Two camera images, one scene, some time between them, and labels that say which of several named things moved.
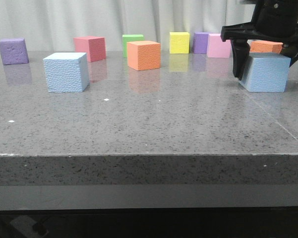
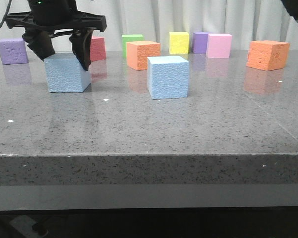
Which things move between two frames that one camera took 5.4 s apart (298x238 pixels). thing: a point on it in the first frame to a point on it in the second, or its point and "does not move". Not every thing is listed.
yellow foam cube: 179,42 does not move
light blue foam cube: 266,72 to 168,77
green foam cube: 131,38 does not move
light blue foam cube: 67,72 does not move
